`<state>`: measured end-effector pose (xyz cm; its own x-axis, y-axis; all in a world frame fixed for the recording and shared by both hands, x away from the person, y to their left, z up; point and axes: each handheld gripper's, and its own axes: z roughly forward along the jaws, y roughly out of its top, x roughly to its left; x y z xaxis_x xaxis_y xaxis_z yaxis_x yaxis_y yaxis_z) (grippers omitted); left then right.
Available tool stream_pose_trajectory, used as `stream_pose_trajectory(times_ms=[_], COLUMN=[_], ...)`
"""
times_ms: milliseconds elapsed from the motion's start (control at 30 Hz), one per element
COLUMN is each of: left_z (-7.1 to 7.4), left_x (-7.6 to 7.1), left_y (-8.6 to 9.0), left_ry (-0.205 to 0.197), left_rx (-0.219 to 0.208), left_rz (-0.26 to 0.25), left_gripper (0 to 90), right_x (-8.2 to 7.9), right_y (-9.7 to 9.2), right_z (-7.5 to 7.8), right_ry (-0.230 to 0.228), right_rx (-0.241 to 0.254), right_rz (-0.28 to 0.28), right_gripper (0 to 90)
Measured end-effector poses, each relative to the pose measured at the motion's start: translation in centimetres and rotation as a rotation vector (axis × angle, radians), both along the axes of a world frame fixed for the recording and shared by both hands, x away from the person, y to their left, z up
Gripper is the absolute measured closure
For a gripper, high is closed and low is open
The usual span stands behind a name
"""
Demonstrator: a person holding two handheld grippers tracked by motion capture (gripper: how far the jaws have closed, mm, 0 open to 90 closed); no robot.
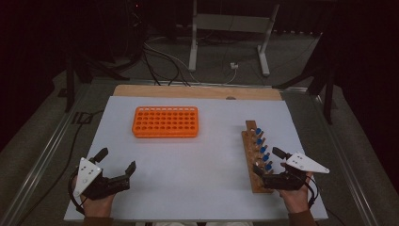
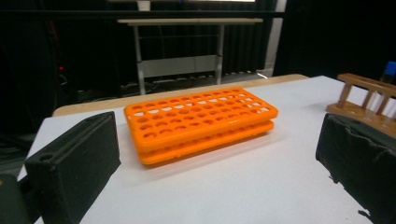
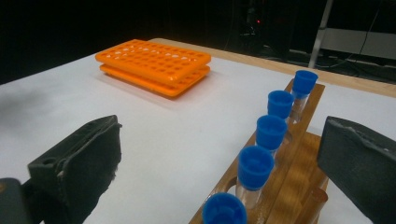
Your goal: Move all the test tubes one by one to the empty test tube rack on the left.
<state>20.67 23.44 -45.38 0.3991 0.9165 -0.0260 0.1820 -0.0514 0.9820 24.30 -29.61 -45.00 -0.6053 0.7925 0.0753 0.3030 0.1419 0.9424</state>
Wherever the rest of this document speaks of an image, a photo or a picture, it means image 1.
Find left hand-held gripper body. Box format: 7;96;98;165
73;157;131;202

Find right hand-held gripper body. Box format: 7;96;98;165
262;151;330;191

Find wooden tube rack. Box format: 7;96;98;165
240;120;275;194

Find orange plastic tube rack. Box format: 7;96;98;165
131;105;200;139

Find person's left hand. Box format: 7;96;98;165
80;193;117;218

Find person's right hand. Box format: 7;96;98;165
277;171;314;215

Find white table mat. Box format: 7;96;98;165
63;95;329;222

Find black angled stand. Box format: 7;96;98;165
272;31;336;125

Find black tripod stand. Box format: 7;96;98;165
63;50;131;113

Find dark equipment rack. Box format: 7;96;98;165
125;0;147;62

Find white metal stand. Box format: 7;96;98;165
187;0;280;77

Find left hand-held gripper cable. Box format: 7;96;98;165
67;169;87;217

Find hand-held gripper cable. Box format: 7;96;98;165
67;169;87;217
301;174;320;210

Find right hand-held gripper cable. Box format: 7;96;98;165
301;174;320;210

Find long black floor cable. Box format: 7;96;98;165
17;109;105;226

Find aluminium floor rail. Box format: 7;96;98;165
0;82;92;226
309;93;381;226

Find white plug with cable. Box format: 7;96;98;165
219;61;240;86

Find black floor cable bundle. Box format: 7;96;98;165
141;43;191;88

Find white floor cable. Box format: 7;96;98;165
144;41;202;85

